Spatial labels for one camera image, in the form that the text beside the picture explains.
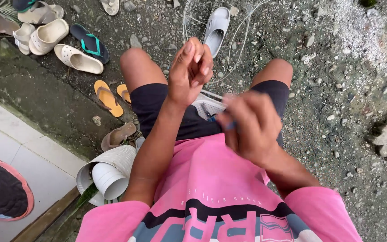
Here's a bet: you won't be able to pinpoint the person's right hand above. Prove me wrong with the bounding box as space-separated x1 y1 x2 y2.
216 90 283 167

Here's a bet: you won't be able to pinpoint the person's left hand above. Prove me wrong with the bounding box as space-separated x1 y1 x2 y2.
168 37 214 109

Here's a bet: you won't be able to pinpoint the white plastic stool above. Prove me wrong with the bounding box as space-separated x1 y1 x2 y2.
191 89 228 121

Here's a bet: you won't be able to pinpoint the grey slide sandal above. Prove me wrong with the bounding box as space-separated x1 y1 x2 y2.
202 7 231 58

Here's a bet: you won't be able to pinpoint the clear fishing line tangle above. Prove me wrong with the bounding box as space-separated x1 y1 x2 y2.
182 0 273 84

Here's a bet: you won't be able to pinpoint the black shorts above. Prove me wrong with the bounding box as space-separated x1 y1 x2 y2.
130 80 290 148

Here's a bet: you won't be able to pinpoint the pink printed shirt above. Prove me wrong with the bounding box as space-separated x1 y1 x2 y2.
76 133 363 242

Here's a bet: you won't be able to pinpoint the beige flip-flop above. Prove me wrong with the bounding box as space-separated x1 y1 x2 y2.
99 0 120 16

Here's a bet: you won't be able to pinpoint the brown thong sandal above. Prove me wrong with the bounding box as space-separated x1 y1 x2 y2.
100 122 137 152

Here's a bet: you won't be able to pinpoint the rolled white plastic sheets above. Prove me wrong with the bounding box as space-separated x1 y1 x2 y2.
76 145 138 207

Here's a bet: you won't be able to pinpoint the small cream clog shoe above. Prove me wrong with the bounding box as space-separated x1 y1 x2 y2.
13 22 36 56

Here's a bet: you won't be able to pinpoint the dark teal shoe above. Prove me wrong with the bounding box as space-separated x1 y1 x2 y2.
12 0 39 13

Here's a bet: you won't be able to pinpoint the green palm leaf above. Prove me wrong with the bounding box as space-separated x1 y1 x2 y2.
0 0 21 24

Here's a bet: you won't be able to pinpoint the wooden plank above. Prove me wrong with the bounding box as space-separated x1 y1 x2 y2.
10 186 81 242

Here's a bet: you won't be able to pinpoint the black mat pink edge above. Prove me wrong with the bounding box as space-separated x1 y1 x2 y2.
0 150 35 222

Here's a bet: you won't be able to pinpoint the yellow flip-flop brown strap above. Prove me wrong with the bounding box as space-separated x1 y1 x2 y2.
116 84 132 105
94 80 124 118

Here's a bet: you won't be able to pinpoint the navy flip-flop teal strap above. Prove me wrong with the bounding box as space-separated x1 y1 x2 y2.
69 23 111 65

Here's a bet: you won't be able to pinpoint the beige strap sandal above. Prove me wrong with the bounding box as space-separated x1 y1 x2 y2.
17 2 65 25

